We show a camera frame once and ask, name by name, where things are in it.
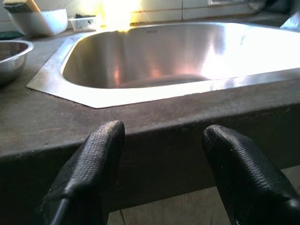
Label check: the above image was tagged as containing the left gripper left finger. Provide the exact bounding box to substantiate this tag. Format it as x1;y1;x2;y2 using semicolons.
35;120;125;225

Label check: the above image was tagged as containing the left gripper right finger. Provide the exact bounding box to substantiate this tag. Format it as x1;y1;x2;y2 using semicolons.
202;124;300;225

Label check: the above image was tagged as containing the deep steel mixing bowl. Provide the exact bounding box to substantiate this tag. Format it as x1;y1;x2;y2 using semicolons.
0;40;35;87

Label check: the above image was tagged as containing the stainless steel sink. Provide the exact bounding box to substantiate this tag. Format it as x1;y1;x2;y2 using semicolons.
26;22;300;109

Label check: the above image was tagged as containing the clear plastic container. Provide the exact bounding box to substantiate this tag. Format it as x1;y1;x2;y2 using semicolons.
68;14;102;32

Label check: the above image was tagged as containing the white plastic bowl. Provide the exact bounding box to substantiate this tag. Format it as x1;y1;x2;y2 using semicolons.
7;8;69;38

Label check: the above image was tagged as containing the green scouring pad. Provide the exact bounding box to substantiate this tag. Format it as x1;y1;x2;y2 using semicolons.
0;30;26;41

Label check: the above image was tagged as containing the crumpled plastic bag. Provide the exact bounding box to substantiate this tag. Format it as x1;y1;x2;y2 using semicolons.
279;11;300;30

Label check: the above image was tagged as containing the yellow scouring sponge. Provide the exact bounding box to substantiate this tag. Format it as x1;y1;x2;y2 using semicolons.
3;0;42;14

